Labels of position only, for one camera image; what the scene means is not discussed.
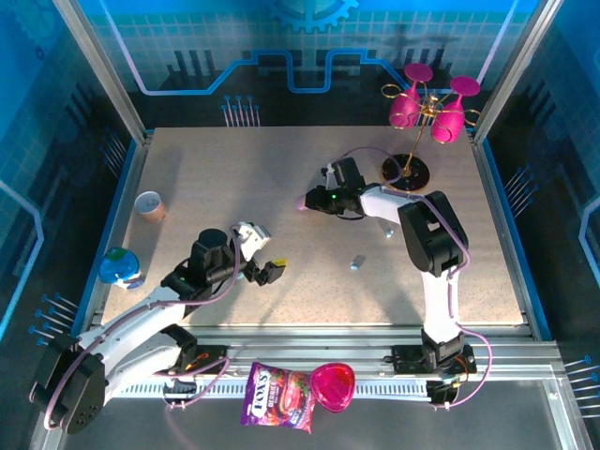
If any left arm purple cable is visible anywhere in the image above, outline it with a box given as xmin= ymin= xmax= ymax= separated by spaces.
xmin=28 ymin=224 xmax=243 ymax=432

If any white slotted cable duct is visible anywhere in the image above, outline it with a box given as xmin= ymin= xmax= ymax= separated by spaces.
xmin=105 ymin=378 xmax=430 ymax=399

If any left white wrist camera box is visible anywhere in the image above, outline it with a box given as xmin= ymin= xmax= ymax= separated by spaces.
xmin=232 ymin=220 xmax=273 ymax=259

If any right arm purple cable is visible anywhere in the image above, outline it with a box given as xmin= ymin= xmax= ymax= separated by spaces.
xmin=326 ymin=146 xmax=493 ymax=412

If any purple Fox's candy bag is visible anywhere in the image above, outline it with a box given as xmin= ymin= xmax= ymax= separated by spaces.
xmin=239 ymin=361 xmax=316 ymax=435

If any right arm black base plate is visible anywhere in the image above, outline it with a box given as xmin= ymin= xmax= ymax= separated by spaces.
xmin=391 ymin=344 xmax=477 ymax=376

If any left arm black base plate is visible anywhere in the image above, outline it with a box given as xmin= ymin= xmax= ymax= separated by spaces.
xmin=142 ymin=344 xmax=226 ymax=376

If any small black electronics box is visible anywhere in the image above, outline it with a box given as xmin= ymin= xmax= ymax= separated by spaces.
xmin=426 ymin=379 xmax=458 ymax=407
xmin=162 ymin=379 xmax=198 ymax=404

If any aluminium frame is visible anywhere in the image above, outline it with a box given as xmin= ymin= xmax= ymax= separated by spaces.
xmin=27 ymin=0 xmax=592 ymax=450

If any pink heart-shaped bowl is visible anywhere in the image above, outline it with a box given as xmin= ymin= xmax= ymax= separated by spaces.
xmin=308 ymin=361 xmax=357 ymax=414

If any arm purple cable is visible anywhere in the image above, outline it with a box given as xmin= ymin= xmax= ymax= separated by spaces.
xmin=28 ymin=224 xmax=243 ymax=432
xmin=326 ymin=146 xmax=493 ymax=412

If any pink wine glass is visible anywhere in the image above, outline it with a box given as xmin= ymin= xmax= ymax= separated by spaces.
xmin=388 ymin=63 xmax=435 ymax=128
xmin=430 ymin=75 xmax=482 ymax=144

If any blue green round container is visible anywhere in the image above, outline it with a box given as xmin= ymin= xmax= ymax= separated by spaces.
xmin=97 ymin=247 xmax=144 ymax=291

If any brown cup with blue lid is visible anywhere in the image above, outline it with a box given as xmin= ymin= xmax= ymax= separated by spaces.
xmin=134 ymin=190 xmax=169 ymax=223

